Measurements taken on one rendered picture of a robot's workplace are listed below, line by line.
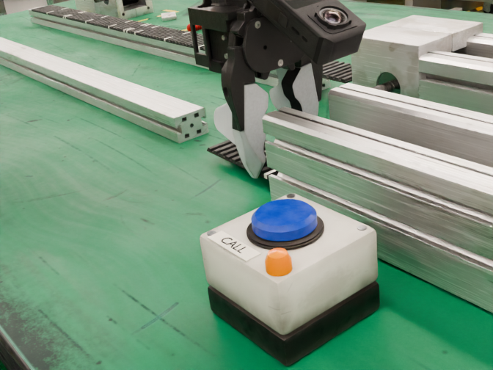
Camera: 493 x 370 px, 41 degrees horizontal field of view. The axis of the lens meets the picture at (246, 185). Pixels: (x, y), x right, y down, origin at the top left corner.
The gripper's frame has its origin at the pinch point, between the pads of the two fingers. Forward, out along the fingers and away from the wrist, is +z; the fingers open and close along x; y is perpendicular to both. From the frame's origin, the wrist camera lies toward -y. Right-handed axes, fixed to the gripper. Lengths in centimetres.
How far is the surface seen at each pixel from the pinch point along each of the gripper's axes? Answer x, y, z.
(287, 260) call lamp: 15.8, -19.7, -4.7
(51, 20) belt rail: -18, 100, 1
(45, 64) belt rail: 1, 55, -1
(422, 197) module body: 4.7, -19.8, -4.2
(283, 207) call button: 12.7, -15.7, -5.4
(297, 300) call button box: 15.7, -20.0, -2.2
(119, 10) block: -29, 88, 0
